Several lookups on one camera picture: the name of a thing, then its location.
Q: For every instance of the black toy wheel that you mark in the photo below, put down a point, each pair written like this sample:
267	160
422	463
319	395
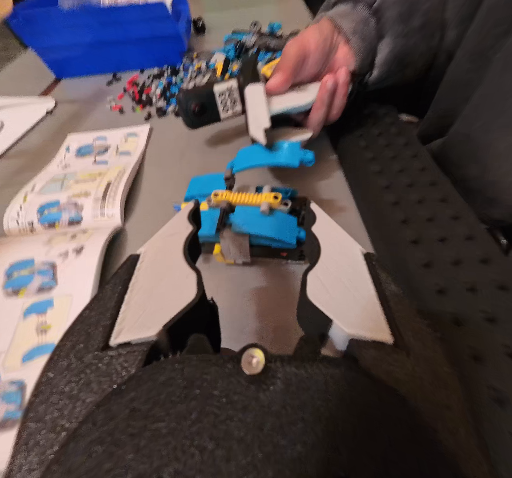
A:
199	24

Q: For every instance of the person's right hand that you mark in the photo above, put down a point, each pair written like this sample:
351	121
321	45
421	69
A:
316	54

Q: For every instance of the narrow blue curved arc piece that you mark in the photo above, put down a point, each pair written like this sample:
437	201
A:
272	156

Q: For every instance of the person's right forearm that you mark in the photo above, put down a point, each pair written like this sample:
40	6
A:
400	18

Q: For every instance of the blue plastic bin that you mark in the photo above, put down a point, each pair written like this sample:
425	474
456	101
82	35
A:
100	38

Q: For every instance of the white instruction booklet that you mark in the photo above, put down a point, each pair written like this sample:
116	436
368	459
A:
48	226

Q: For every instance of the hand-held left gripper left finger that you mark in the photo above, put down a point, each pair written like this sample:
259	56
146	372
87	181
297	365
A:
160	286

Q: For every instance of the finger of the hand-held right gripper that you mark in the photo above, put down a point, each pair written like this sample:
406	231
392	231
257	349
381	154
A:
256	110

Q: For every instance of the pile of loose brick pieces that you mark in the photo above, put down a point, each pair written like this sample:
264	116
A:
180	78

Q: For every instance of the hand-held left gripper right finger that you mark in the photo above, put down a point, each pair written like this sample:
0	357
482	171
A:
348	290

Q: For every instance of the black studded mat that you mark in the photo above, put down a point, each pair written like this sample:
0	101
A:
432	246

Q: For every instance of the blue yellow toy brick model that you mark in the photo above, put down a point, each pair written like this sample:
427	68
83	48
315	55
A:
260	222

